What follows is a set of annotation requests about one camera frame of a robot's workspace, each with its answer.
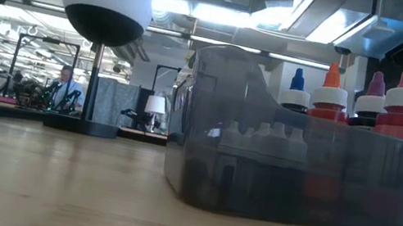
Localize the person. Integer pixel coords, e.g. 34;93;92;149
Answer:
47;62;90;114

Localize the small white shade lamp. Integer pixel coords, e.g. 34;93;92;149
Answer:
140;93;169;135

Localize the dark translucent plastic bin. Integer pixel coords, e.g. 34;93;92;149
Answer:
154;37;403;226

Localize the large purple-capped colouring bottle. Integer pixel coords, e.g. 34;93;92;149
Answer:
348;68;392;133

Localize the large orange-capped colouring bottle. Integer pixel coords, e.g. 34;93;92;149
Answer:
292;59;360;212

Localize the large blue-capped colouring bottle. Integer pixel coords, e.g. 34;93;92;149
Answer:
278;65;317;116

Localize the grey-blue fabric partition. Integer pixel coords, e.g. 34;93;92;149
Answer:
90;76;141;131

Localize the black gantry frame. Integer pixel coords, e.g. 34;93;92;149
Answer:
5;33;82;115
152;63;183;97

